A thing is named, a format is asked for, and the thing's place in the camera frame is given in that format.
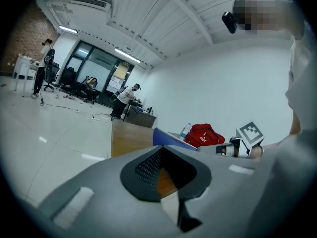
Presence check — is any person's white shirt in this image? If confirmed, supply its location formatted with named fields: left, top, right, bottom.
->
left=284, top=31, right=317, bottom=133

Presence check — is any person's head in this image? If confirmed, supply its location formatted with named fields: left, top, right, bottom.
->
left=232, top=0, right=305, bottom=41

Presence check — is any blue notebook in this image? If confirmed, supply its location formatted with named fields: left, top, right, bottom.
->
left=152, top=127, right=199, bottom=150

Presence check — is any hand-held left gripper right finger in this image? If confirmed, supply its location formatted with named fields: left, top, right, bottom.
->
left=162, top=145, right=273, bottom=238

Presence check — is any ceiling tube light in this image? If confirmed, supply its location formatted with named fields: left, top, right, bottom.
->
left=114, top=47, right=142, bottom=64
left=58, top=25, right=79, bottom=35

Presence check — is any black head-worn camera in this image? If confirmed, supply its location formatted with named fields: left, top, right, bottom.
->
left=221, top=11, right=238, bottom=34

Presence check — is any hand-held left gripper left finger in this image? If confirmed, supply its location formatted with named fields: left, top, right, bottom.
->
left=24, top=145, right=183, bottom=238

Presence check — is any yellow poster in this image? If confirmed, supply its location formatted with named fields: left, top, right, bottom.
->
left=114, top=63, right=127, bottom=80

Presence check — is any black office chair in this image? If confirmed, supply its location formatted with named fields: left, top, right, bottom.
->
left=43, top=62, right=60, bottom=93
left=58, top=67, right=78, bottom=92

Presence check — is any white ceiling air conditioner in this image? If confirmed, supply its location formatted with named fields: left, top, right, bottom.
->
left=67, top=0, right=112, bottom=14

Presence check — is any grey desk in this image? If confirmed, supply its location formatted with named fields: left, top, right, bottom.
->
left=123, top=105, right=157, bottom=129

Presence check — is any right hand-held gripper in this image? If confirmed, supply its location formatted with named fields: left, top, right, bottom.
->
left=216, top=121, right=264, bottom=158

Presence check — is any red bag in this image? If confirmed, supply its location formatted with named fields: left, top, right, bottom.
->
left=185, top=123, right=226, bottom=149

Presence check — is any black framed glass partition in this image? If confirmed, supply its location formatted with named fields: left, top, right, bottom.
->
left=64, top=39, right=135, bottom=107

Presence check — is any white table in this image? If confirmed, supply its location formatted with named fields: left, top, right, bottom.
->
left=12, top=53, right=41, bottom=97

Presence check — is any clear plastic water bottle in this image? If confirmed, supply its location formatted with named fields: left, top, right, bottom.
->
left=178, top=122, right=192, bottom=141

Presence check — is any floor cable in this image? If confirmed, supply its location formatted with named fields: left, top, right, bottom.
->
left=91, top=112, right=112, bottom=121
left=39, top=101, right=83, bottom=113

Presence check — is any person's right forearm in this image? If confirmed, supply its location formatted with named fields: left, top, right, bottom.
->
left=248, top=142, right=288, bottom=160

